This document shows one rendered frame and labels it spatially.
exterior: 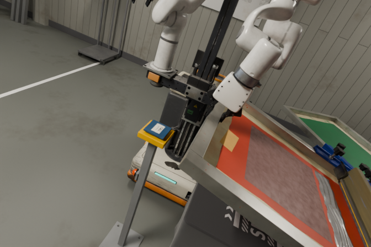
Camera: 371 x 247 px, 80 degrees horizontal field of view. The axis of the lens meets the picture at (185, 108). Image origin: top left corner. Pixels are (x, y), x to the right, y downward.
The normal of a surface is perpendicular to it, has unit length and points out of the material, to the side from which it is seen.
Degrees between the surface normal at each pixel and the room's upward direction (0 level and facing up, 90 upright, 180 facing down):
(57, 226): 0
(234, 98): 93
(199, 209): 0
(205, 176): 90
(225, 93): 91
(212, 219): 0
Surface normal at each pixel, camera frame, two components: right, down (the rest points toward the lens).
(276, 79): -0.29, 0.39
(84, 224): 0.31, -0.83
